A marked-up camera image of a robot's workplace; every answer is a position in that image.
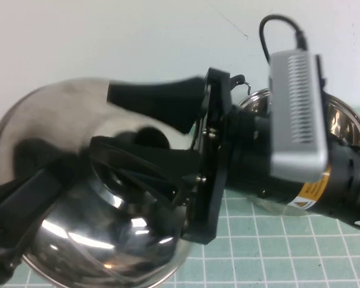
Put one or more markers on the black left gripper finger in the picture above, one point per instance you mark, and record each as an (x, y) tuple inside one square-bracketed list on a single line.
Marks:
[(30, 195)]

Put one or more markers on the stainless steel pot lid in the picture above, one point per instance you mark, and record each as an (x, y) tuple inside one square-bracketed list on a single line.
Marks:
[(63, 120)]

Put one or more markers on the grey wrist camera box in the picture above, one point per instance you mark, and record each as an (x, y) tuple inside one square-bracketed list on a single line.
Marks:
[(300, 108)]

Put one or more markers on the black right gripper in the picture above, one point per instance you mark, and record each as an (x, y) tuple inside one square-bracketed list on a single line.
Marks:
[(210, 168)]

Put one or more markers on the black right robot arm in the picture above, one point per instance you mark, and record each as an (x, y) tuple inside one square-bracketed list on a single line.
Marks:
[(351, 186)]

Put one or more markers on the green checkered tablecloth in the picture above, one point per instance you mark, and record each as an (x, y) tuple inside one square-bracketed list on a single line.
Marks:
[(273, 255)]

